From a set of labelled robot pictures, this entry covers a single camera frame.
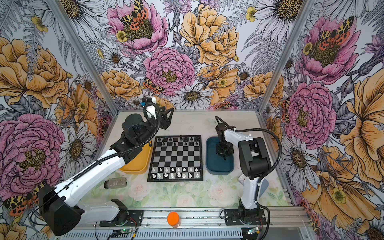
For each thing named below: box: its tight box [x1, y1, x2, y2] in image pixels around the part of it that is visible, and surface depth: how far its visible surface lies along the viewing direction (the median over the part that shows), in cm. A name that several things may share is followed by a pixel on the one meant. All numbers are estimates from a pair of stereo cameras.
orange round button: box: [167, 211, 181, 228], surface depth 68 cm
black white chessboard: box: [147, 135, 204, 182], surface depth 93 cm
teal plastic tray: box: [205, 136, 235, 175], surface depth 93 cm
